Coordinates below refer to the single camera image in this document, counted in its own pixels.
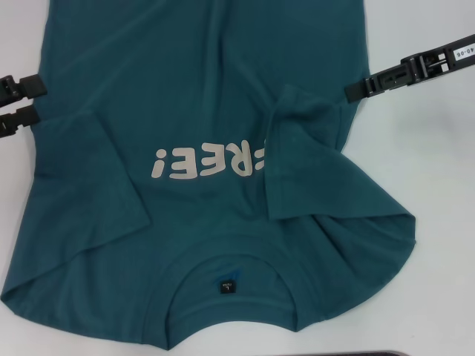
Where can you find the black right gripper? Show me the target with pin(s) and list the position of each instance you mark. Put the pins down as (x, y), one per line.
(464, 55)

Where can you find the teal blue printed t-shirt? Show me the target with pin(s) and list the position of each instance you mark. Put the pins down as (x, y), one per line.
(185, 92)

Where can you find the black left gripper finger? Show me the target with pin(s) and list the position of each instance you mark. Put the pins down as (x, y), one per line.
(32, 86)
(22, 118)

